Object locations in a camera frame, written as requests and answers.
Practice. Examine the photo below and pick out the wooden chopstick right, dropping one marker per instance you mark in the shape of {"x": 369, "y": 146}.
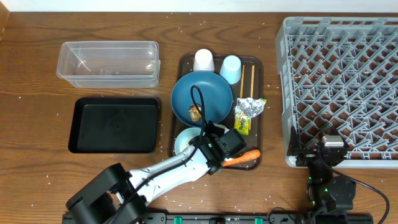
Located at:
{"x": 252, "y": 89}

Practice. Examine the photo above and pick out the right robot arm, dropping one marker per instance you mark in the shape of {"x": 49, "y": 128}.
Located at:
{"x": 332, "y": 196}

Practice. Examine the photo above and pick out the grey dishwasher rack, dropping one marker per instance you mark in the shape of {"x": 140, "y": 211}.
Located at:
{"x": 341, "y": 72}

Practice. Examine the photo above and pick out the clear plastic bin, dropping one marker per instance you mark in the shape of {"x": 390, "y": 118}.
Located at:
{"x": 110, "y": 64}

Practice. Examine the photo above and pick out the brown food lump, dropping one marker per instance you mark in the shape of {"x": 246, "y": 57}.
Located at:
{"x": 195, "y": 112}

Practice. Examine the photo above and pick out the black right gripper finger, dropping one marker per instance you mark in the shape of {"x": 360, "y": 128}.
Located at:
{"x": 337, "y": 140}
{"x": 294, "y": 147}

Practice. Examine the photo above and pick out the light blue plastic cup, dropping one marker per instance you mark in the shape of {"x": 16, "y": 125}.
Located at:
{"x": 231, "y": 69}

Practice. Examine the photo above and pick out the dark blue plate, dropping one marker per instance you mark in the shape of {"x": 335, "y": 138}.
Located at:
{"x": 217, "y": 95}

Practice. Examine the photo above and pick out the orange carrot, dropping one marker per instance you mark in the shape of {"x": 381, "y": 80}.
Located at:
{"x": 247, "y": 156}

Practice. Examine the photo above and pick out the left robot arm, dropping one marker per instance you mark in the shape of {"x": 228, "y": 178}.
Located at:
{"x": 119, "y": 196}

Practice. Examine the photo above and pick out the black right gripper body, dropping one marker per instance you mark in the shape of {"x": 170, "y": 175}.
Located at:
{"x": 308, "y": 155}

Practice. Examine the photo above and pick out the light blue bowl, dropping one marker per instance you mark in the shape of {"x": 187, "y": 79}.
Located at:
{"x": 183, "y": 139}

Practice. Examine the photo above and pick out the pink plastic cup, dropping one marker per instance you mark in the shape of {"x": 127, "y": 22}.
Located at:
{"x": 203, "y": 61}

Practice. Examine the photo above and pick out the wooden chopstick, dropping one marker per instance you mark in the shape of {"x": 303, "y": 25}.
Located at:
{"x": 242, "y": 81}
{"x": 252, "y": 89}

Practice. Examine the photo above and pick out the crumpled foil wrapper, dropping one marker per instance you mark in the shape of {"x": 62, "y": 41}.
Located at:
{"x": 250, "y": 107}

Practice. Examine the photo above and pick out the yellow green snack packet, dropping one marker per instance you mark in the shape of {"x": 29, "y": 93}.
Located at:
{"x": 242, "y": 123}

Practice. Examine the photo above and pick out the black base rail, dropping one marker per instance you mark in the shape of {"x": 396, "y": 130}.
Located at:
{"x": 162, "y": 218}

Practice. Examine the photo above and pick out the wooden chopstick left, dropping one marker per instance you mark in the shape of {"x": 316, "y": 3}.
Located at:
{"x": 242, "y": 81}

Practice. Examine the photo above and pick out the white crumpled napkin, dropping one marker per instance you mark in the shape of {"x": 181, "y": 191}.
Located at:
{"x": 220, "y": 129}

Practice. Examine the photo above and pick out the black plastic tray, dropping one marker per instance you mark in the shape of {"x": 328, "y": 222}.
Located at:
{"x": 114, "y": 125}

